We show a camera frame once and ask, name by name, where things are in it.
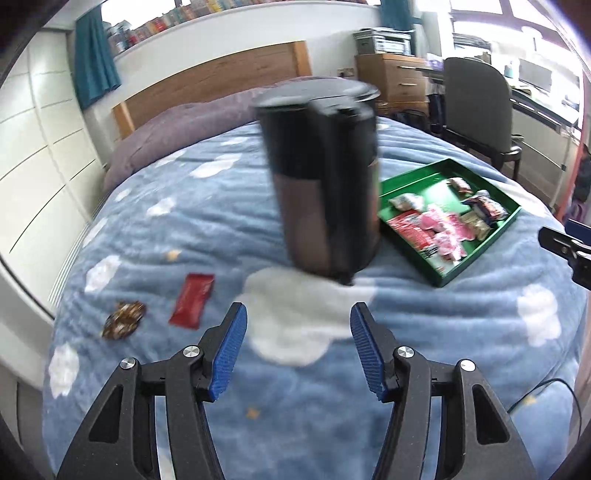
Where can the white wardrobe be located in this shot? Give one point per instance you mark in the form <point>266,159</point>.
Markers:
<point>37,138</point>

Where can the white and blue candy wrapper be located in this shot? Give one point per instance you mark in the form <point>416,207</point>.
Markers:
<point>406,202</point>

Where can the white desk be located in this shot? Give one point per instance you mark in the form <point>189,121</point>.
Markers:
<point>545,115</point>

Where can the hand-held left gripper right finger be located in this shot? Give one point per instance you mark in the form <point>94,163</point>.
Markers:
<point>367,355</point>

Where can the blue cloud print blanket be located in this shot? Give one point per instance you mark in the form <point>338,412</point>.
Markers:
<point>184,221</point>

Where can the wooden headboard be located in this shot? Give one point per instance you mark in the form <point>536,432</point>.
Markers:
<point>207,78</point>

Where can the pink candy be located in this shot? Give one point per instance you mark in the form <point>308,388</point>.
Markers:
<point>431,218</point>
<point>459,228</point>
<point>449,245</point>

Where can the brown patterned candy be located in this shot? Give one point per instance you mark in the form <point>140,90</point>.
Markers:
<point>123,321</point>

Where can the black and steel electric kettle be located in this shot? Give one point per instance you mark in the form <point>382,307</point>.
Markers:
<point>318,184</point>

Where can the black backpack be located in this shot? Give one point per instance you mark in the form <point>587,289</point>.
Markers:
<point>411,119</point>

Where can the wall socket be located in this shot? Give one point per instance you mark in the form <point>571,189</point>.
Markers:
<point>346,72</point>

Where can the dark red snack packet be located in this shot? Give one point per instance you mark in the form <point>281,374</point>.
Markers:
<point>191,300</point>

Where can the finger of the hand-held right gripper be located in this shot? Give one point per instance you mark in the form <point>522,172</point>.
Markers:
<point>563,244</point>
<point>581,231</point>

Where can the green tray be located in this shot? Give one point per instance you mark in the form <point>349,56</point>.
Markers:
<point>415,179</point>

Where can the grey office chair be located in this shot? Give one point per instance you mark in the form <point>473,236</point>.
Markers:
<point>475,101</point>

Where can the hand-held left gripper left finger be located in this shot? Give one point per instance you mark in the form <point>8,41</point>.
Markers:
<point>228,355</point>

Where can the white printer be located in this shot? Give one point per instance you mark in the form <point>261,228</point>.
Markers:
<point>383,42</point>

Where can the teal curtain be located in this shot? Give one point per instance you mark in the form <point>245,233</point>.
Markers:
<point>397,14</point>
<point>94,60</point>

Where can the gold candy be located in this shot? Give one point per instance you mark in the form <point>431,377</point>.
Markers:
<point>475,226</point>

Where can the white tower appliance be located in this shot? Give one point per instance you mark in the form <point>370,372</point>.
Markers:
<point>429,32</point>

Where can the red and white snack packet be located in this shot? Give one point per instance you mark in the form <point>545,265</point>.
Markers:
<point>408,230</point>

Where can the row of books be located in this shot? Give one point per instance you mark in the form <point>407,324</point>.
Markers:
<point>184,18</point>

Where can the grey laptop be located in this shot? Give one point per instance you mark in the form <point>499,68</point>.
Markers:
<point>535,74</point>

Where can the wooden dresser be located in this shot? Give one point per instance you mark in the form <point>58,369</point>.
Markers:
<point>392,78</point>

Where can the purple pillow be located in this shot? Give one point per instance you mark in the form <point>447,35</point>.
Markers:
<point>194,134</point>

